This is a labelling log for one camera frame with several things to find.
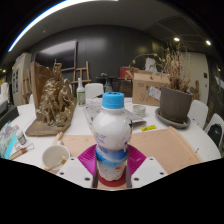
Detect small paint jar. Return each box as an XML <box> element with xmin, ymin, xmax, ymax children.
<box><xmin>15</xmin><ymin>129</ymin><xmax>28</xmax><ymax>146</ymax></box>

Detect grey pot saucer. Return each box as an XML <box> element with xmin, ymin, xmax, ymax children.
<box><xmin>154</xmin><ymin>107</ymin><xmax>192</xmax><ymax>130</ymax></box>

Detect spray bottle with green label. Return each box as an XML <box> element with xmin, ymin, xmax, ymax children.
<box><xmin>76</xmin><ymin>77</ymin><xmax>87</xmax><ymax>107</ymax></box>

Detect white plastic chair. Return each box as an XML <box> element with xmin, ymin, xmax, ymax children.
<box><xmin>187</xmin><ymin>99</ymin><xmax>209</xmax><ymax>129</ymax></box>
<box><xmin>203</xmin><ymin>113</ymin><xmax>224</xmax><ymax>148</ymax></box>
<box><xmin>84</xmin><ymin>82</ymin><xmax>105</xmax><ymax>100</ymax></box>

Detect golden brown sculpture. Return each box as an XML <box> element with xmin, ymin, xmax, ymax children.
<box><xmin>24</xmin><ymin>60</ymin><xmax>78</xmax><ymax>137</ymax></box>

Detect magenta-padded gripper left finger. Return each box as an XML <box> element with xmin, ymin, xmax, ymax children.
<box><xmin>56</xmin><ymin>143</ymin><xmax>99</xmax><ymax>190</ymax></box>

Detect wooden easel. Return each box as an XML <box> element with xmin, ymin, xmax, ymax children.
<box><xmin>71</xmin><ymin>60</ymin><xmax>92</xmax><ymax>88</ymax></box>

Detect dried plant in grey pot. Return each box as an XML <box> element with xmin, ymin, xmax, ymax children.
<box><xmin>151</xmin><ymin>43</ymin><xmax>194</xmax><ymax>124</ymax></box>

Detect white bottle with blue cap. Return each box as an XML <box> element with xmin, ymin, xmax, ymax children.
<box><xmin>92</xmin><ymin>91</ymin><xmax>134</xmax><ymax>183</ymax></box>

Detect tan cardboard sheet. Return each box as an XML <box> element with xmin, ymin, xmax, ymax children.
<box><xmin>51</xmin><ymin>125</ymin><xmax>204</xmax><ymax>191</ymax></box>

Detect brown cardboard box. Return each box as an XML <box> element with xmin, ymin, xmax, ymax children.
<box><xmin>125</xmin><ymin>69</ymin><xmax>171</xmax><ymax>107</ymax></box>

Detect colourful painted sheet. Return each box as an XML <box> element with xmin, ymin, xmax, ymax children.
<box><xmin>0</xmin><ymin>122</ymin><xmax>21</xmax><ymax>159</ymax></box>

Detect flat round red coaster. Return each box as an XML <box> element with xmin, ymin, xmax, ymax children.
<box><xmin>97</xmin><ymin>169</ymin><xmax>128</xmax><ymax>188</ymax></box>

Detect dark brown bag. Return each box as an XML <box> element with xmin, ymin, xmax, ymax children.
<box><xmin>118</xmin><ymin>78</ymin><xmax>134</xmax><ymax>98</ymax></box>

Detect white cabinet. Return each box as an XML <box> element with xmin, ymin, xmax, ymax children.
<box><xmin>11</xmin><ymin>52</ymin><xmax>34</xmax><ymax>106</ymax></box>

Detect black box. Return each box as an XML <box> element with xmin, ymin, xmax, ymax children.
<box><xmin>0</xmin><ymin>104</ymin><xmax>20</xmax><ymax>129</ymax></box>

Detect round ceiling spotlights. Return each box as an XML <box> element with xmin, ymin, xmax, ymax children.
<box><xmin>173</xmin><ymin>36</ymin><xmax>213</xmax><ymax>47</ymax></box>

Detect red box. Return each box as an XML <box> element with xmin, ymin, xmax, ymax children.
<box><xmin>119</xmin><ymin>65</ymin><xmax>139</xmax><ymax>80</ymax></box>

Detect wooden paintbrush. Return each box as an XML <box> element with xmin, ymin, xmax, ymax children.
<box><xmin>9</xmin><ymin>143</ymin><xmax>35</xmax><ymax>161</ymax></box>

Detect white ceramic cup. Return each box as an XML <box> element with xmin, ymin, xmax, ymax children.
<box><xmin>41</xmin><ymin>144</ymin><xmax>72</xmax><ymax>173</ymax></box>

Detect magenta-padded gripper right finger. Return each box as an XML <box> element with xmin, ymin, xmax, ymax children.
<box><xmin>127</xmin><ymin>143</ymin><xmax>169</xmax><ymax>190</ymax></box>

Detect small yellow tag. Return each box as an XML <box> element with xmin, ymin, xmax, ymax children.
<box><xmin>140</xmin><ymin>124</ymin><xmax>158</xmax><ymax>132</ymax></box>

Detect small pale glass jar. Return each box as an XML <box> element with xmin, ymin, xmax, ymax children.
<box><xmin>132</xmin><ymin>104</ymin><xmax>147</xmax><ymax>118</ymax></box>

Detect black wall screen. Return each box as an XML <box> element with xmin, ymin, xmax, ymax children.
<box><xmin>34</xmin><ymin>39</ymin><xmax>78</xmax><ymax>72</ymax></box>

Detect white plaster figure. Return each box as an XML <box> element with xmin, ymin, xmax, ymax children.
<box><xmin>144</xmin><ymin>57</ymin><xmax>158</xmax><ymax>73</ymax></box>

